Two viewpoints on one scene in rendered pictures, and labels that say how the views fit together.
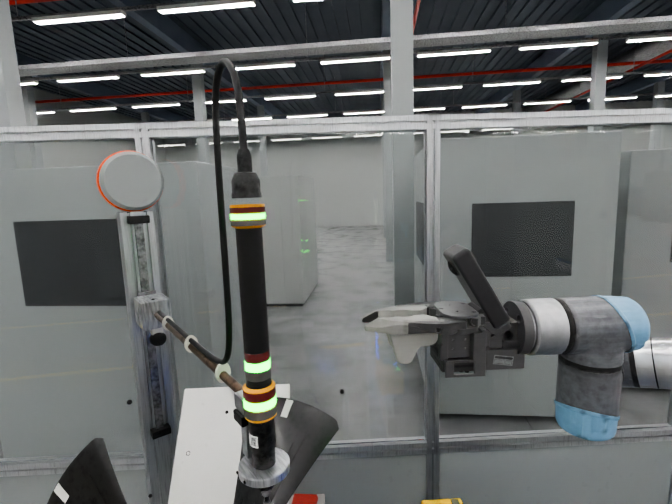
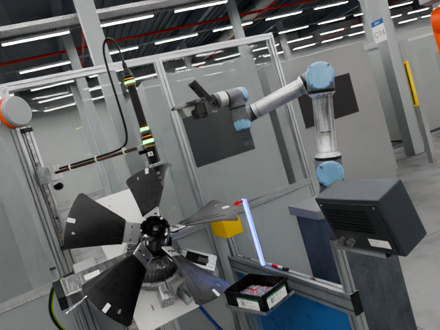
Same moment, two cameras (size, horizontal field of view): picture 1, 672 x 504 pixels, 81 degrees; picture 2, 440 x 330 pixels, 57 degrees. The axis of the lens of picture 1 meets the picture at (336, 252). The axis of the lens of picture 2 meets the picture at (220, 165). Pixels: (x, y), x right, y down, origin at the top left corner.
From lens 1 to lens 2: 1.29 m
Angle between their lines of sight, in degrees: 25
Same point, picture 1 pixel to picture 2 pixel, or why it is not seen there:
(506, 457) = (243, 216)
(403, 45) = (91, 21)
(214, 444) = not seen: hidden behind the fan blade
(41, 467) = not seen: outside the picture
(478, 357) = (207, 109)
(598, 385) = (240, 110)
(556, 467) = (266, 214)
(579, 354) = (233, 104)
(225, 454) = not seen: hidden behind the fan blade
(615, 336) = (239, 95)
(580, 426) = (241, 125)
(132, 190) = (19, 115)
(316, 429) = (162, 168)
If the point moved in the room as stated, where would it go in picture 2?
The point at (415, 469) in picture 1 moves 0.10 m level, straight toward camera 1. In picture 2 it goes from (203, 238) to (206, 241)
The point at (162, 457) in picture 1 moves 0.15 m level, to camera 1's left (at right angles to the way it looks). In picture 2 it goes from (70, 263) to (38, 275)
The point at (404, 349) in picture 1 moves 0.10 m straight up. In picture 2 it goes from (186, 112) to (179, 88)
